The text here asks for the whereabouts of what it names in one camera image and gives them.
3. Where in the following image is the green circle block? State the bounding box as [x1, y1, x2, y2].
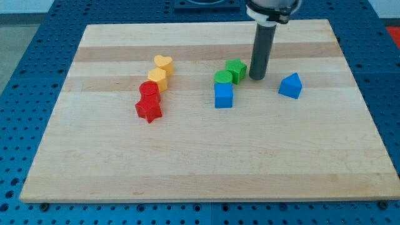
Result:
[214, 70, 233, 84]

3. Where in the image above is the red star block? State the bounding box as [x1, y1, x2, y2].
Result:
[135, 96, 163, 123]

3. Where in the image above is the red circle block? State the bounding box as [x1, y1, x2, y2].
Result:
[139, 81, 161, 103]

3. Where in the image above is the green star block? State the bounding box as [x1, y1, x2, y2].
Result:
[225, 59, 247, 85]

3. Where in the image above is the blue cube block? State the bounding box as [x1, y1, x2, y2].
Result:
[214, 83, 234, 108]

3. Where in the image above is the wooden board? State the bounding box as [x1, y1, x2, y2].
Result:
[19, 19, 399, 203]

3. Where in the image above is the yellow hexagon block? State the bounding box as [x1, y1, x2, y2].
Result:
[147, 67, 168, 92]

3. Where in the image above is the yellow heart block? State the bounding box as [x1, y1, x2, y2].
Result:
[154, 55, 174, 76]

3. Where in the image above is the blue triangle block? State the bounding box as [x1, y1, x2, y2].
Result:
[278, 73, 303, 99]

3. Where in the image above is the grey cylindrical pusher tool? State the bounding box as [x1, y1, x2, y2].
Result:
[249, 24, 276, 81]

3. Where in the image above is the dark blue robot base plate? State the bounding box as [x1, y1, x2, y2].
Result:
[173, 0, 242, 11]

